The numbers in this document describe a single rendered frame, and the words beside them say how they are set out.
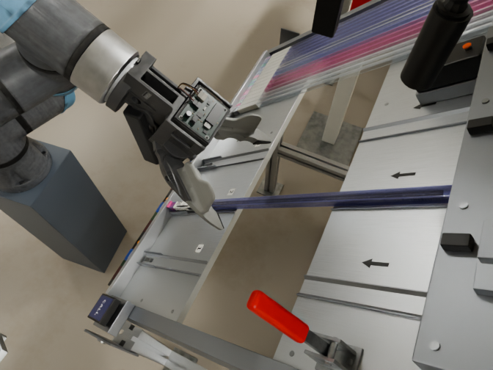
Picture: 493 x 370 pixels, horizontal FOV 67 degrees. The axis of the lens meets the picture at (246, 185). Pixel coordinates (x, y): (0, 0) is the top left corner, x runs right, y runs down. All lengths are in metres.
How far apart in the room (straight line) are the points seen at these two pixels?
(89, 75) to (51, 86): 0.12
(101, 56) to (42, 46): 0.06
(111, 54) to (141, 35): 1.85
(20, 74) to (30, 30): 0.09
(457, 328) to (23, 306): 1.48
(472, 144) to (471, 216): 0.07
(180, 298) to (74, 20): 0.37
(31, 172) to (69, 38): 0.65
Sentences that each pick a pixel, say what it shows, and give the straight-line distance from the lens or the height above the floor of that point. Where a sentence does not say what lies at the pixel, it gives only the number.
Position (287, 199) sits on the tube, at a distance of 0.50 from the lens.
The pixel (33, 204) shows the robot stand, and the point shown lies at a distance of 1.06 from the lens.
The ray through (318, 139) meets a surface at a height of 0.01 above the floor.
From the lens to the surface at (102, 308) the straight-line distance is 0.62.
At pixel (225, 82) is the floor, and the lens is 1.95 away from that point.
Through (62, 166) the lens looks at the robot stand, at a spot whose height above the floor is 0.54.
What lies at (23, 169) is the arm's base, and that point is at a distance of 1.05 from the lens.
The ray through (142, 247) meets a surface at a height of 0.73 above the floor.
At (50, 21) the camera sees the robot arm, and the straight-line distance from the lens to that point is 0.46.
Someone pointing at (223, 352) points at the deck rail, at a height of 0.94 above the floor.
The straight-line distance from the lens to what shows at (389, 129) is 0.51.
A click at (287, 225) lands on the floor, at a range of 1.51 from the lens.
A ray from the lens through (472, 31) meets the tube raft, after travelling 0.59.
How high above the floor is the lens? 1.37
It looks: 60 degrees down
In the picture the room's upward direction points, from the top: straight up
